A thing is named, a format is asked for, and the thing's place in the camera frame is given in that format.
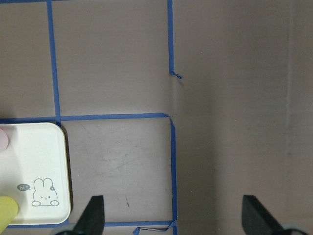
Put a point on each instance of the cream bunny tray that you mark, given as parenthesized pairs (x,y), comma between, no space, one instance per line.
(33,171)

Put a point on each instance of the yellow cup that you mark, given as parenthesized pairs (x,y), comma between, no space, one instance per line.
(8,210)

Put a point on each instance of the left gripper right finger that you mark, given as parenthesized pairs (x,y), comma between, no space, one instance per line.
(257,220)

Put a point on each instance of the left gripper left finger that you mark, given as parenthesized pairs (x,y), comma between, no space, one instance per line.
(92,220)

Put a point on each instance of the pink cup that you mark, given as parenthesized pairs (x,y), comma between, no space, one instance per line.
(4,141)

